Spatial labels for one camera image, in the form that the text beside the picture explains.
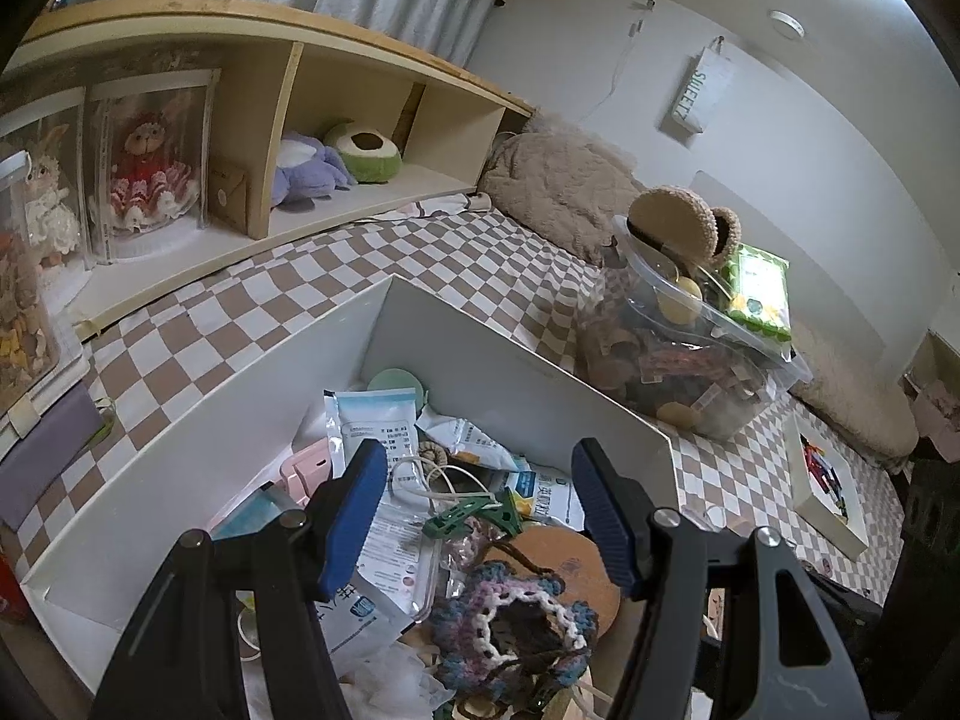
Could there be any red packet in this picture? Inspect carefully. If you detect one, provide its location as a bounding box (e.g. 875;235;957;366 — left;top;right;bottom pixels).
0;551;31;623

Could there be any pale green round lid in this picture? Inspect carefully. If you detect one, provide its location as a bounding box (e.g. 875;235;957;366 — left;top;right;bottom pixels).
365;367;428;410

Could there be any white storage box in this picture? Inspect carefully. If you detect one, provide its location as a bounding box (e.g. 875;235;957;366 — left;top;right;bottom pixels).
21;274;680;720

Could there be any white crumpled plastic bag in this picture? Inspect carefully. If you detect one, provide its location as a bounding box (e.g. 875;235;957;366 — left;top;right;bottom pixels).
337;645;451;720

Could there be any white rabbit doll in case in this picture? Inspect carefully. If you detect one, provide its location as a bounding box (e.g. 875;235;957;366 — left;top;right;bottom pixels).
0;86;95;271

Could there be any multicolour crochet pouch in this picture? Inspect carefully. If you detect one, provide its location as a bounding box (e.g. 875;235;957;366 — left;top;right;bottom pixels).
431;559;601;706

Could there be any wooden shelf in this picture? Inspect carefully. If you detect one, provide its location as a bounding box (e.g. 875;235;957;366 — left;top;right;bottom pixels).
0;0;537;331

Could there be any round cork coaster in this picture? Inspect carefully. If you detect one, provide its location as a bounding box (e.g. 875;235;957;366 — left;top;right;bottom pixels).
480;525;623;638

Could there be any brown checkered bed sheet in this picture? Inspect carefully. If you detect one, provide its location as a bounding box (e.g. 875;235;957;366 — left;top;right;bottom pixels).
0;206;908;616

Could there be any green avocado plush toy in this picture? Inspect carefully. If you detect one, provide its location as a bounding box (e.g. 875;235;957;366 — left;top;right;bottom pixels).
324;118;404;185

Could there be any white shallow box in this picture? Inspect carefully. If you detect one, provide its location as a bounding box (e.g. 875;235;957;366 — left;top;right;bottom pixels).
787;412;871;562

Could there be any red dress doll in case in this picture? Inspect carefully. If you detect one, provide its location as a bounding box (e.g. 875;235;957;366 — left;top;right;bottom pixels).
86;67;222;263

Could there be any beige long pillow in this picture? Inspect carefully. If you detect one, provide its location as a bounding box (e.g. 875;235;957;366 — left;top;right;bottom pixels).
480;112;920;466

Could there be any white wall cable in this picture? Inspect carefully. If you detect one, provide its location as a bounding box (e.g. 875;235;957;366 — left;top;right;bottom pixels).
585;0;657;121

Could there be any white crumpled cloth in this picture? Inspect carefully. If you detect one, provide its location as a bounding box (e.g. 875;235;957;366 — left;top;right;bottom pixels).
386;191;492;222

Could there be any clear plastic bin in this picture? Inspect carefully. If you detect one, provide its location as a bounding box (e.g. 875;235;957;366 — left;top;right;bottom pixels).
577;214;815;442

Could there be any white crumpled packet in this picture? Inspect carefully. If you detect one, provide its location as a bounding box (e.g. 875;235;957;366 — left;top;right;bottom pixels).
416;412;526;473

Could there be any cluttered bedside shelf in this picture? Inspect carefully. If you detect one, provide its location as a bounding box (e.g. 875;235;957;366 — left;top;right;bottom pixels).
900;330;960;466

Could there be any green snack packet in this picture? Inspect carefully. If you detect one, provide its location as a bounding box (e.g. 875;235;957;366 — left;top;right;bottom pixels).
724;244;794;342

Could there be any white blue mask packet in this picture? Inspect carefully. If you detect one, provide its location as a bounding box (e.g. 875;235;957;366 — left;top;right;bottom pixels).
324;388;440;616

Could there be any pale yellow ball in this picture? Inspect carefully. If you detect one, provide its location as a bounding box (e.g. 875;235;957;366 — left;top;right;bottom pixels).
655;276;704;325

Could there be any pink plastic holder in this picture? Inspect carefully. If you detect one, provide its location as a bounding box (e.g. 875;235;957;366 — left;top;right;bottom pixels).
277;439;335;507

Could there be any purple pouch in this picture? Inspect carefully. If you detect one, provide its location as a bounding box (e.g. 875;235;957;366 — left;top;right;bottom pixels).
0;382;106;533

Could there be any white blue printed packet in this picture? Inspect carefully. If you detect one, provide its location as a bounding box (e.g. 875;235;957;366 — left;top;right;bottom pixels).
510;465;586;526

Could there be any brown paper envelope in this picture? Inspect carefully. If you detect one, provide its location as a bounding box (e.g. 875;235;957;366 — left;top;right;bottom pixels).
208;157;254;231

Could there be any white charging cable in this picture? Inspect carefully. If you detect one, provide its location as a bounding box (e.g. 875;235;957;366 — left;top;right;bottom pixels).
390;450;500;511

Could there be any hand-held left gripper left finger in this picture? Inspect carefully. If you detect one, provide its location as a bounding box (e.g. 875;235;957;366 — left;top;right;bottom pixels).
90;437;391;720

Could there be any purple plush toy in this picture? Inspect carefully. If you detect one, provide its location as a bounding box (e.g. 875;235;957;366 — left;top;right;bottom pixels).
271;131;357;211

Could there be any clear jar of small toys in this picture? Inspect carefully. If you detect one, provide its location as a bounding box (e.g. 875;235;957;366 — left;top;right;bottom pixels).
0;154;65;421

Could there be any green plastic clip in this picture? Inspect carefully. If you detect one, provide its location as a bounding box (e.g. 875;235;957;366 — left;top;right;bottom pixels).
422;490;522;539

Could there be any blue white wipe packet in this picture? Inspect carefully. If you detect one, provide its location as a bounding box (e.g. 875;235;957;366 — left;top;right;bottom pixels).
322;577;410;653

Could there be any teal flat packet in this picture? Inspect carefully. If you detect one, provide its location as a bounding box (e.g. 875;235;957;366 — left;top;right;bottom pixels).
214;491;282;541

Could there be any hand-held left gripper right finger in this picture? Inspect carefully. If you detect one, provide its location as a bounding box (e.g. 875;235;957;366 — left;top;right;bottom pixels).
571;437;886;720

